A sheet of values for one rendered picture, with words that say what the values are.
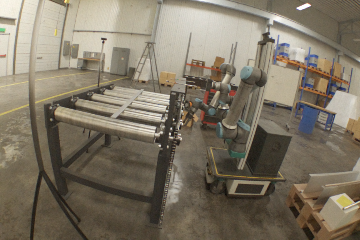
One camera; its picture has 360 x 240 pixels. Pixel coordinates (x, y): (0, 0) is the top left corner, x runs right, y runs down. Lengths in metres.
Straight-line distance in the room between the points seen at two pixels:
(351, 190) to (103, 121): 2.65
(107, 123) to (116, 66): 10.89
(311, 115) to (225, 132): 5.09
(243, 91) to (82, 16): 13.95
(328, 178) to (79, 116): 2.59
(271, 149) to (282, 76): 4.32
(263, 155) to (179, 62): 10.24
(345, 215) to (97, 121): 2.19
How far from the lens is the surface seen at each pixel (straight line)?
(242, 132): 1.71
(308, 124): 6.50
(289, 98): 6.13
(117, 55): 12.01
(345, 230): 2.33
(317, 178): 2.22
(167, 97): 2.24
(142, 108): 1.69
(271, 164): 2.08
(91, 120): 1.24
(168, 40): 11.82
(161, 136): 1.11
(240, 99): 1.47
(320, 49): 16.06
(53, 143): 1.57
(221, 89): 1.83
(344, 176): 2.72
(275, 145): 1.98
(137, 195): 1.45
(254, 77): 1.40
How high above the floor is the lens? 1.33
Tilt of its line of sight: 13 degrees down
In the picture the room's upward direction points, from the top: 10 degrees clockwise
